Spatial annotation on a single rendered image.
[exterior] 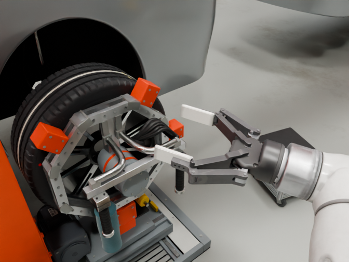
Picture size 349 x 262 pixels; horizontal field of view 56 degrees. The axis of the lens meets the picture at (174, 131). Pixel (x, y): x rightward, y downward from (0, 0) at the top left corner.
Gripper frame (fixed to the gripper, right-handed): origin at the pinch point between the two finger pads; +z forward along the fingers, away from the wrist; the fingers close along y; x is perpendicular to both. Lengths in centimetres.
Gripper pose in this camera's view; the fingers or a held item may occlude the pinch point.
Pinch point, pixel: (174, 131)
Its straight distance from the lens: 62.9
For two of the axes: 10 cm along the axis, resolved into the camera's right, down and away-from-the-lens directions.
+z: -9.3, -3.0, 2.2
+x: 0.9, -7.5, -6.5
